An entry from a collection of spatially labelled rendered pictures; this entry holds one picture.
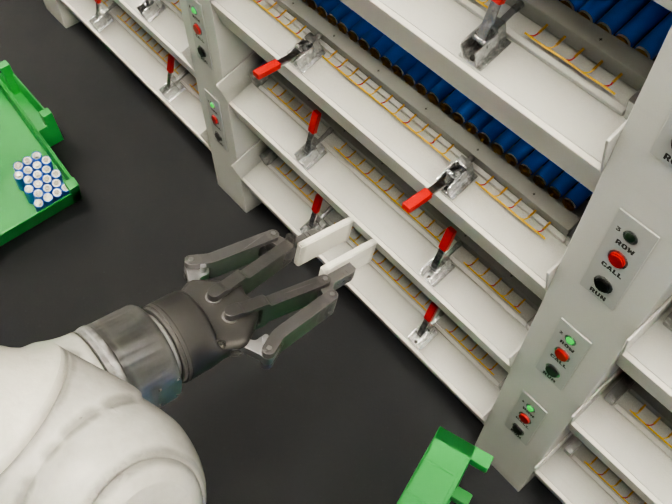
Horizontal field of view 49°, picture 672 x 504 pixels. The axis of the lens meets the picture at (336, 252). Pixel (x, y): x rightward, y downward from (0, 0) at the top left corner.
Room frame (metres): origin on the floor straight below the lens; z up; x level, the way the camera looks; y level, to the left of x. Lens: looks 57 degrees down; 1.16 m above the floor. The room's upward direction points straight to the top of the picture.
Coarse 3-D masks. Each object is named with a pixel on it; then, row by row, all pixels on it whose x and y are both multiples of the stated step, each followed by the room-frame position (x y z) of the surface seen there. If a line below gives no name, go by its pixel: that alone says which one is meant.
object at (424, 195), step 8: (448, 176) 0.52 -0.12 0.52; (432, 184) 0.51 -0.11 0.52; (440, 184) 0.51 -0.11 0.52; (448, 184) 0.51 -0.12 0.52; (424, 192) 0.50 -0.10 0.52; (432, 192) 0.50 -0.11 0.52; (408, 200) 0.49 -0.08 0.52; (416, 200) 0.49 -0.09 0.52; (424, 200) 0.49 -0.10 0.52; (408, 208) 0.48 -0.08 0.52; (416, 208) 0.48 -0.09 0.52
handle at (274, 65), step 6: (300, 48) 0.72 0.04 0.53; (288, 54) 0.72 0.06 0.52; (294, 54) 0.72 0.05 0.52; (300, 54) 0.72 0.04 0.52; (276, 60) 0.70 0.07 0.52; (282, 60) 0.71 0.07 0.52; (288, 60) 0.71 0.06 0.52; (264, 66) 0.69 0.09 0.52; (270, 66) 0.69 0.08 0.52; (276, 66) 0.69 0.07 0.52; (258, 72) 0.68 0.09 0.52; (264, 72) 0.68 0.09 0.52; (270, 72) 0.69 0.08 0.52; (258, 78) 0.68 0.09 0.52
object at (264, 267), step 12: (288, 240) 0.41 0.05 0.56; (276, 252) 0.39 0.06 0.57; (288, 252) 0.40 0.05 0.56; (252, 264) 0.37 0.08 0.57; (264, 264) 0.38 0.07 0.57; (276, 264) 0.38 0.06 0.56; (228, 276) 0.35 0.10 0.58; (240, 276) 0.35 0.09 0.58; (252, 276) 0.36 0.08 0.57; (264, 276) 0.37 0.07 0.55; (216, 288) 0.34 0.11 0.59; (228, 288) 0.34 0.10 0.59; (252, 288) 0.36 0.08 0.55; (216, 300) 0.33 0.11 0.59
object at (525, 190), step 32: (288, 0) 0.80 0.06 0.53; (320, 32) 0.75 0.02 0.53; (352, 64) 0.71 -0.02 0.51; (416, 96) 0.63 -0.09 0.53; (448, 128) 0.58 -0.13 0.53; (448, 160) 0.55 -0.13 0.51; (480, 160) 0.54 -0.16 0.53; (512, 192) 0.50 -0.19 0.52; (544, 192) 0.49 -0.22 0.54; (576, 224) 0.45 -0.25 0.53
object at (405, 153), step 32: (224, 0) 0.85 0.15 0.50; (256, 0) 0.84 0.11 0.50; (256, 32) 0.79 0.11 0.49; (288, 32) 0.78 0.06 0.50; (288, 64) 0.73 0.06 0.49; (320, 64) 0.72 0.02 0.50; (320, 96) 0.67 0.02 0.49; (352, 96) 0.67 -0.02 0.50; (352, 128) 0.63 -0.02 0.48; (384, 128) 0.61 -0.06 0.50; (416, 128) 0.61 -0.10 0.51; (384, 160) 0.60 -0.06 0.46; (416, 160) 0.56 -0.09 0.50; (480, 192) 0.51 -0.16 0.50; (480, 224) 0.48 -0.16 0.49; (512, 224) 0.47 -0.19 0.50; (512, 256) 0.43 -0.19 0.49; (544, 256) 0.43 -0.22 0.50; (544, 288) 0.40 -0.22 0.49
